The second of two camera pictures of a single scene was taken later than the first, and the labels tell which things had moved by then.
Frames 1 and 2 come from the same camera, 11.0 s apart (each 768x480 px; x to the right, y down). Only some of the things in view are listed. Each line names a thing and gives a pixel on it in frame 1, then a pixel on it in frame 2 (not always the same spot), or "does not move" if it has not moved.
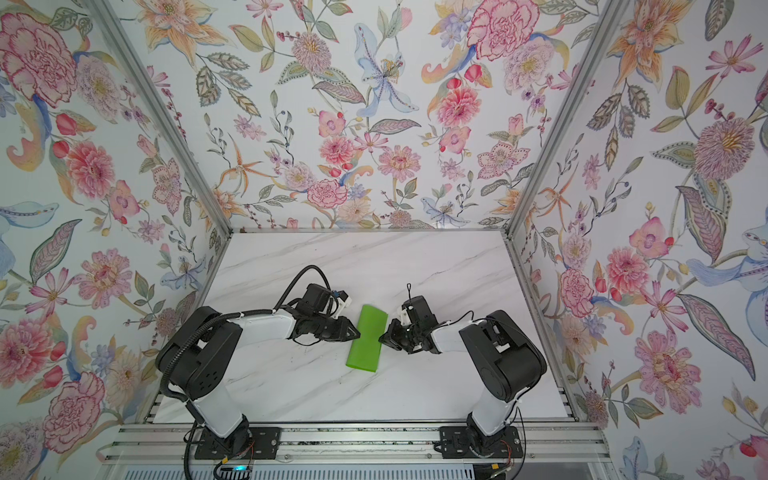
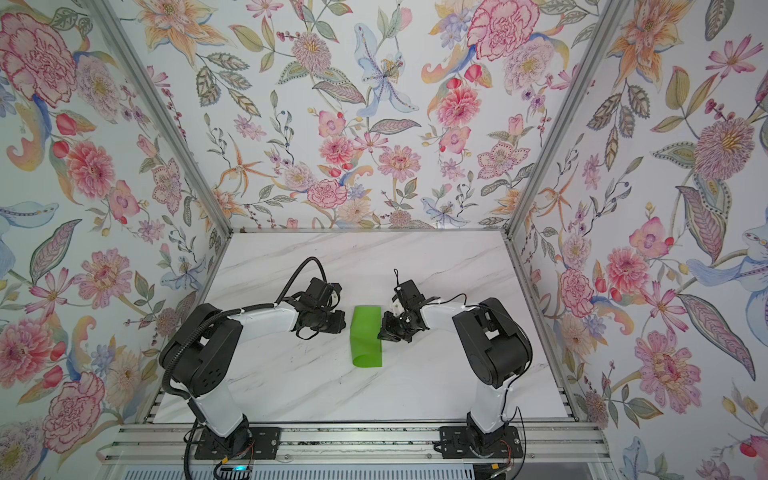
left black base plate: [246, 443] does not move
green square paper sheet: [366, 349] does not move
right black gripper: [392, 338] → [388, 331]
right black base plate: [463, 442] does not move
